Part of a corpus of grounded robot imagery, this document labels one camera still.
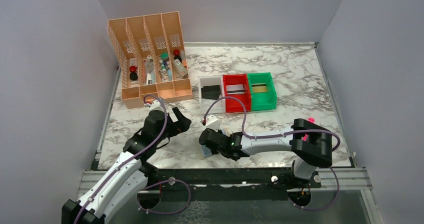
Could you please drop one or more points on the silver items in organizer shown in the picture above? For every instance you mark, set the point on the silver items in organizer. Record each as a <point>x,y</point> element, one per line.
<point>149,70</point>

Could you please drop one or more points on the red capped black bottle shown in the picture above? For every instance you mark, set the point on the red capped black bottle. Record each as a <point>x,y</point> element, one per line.
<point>133,75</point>

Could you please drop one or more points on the white box in organizer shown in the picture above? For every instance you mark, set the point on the white box in organizer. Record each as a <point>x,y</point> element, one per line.
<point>181,70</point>

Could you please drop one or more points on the green capped tube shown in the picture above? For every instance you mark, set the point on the green capped tube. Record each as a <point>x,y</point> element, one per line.
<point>165,67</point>

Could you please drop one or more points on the gold card in green bin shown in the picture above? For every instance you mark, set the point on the gold card in green bin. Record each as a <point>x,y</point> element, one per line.
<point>259,88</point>

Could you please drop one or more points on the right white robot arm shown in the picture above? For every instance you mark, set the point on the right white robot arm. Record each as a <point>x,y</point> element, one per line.
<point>313,144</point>

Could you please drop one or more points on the black cards in white bin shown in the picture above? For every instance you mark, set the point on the black cards in white bin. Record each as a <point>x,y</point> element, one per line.
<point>212,92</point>

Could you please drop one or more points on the white plastic bin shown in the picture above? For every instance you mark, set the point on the white plastic bin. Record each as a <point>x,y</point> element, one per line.
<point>204,104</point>

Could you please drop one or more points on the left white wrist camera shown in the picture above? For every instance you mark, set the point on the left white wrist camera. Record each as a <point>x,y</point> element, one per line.
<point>155,105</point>

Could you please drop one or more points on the red black small bottle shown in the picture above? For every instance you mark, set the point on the red black small bottle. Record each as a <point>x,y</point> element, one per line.
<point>177,54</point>

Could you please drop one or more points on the silver card in red bin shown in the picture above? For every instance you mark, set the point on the silver card in red bin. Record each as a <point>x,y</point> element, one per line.
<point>236,89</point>

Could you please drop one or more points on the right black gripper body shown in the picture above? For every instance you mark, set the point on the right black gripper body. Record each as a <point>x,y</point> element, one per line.
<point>222,152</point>

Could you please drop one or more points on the black metal base rail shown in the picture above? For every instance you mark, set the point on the black metal base rail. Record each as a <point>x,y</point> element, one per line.
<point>222,184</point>

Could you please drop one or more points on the green plastic bin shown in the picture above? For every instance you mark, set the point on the green plastic bin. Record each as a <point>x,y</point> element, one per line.
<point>263,101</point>

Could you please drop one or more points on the beige card holder wallet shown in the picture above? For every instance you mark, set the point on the beige card holder wallet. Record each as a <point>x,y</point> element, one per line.
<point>216,141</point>

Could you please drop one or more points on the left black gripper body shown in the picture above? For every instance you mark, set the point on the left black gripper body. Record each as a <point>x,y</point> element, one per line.
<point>170,129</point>

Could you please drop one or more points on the red plastic bin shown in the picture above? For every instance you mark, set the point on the red plastic bin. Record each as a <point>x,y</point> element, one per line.
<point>234,105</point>

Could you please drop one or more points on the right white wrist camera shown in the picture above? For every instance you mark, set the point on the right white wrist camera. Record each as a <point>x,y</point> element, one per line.
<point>211,122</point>

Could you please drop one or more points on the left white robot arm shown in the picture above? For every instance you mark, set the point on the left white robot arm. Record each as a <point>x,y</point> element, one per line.
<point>130,173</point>

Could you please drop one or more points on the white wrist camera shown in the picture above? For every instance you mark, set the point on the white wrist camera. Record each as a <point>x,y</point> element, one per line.
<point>211,122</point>
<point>155,105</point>

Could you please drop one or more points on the peach desk file organizer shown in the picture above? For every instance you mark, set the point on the peach desk file organizer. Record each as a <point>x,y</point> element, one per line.
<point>151,54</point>

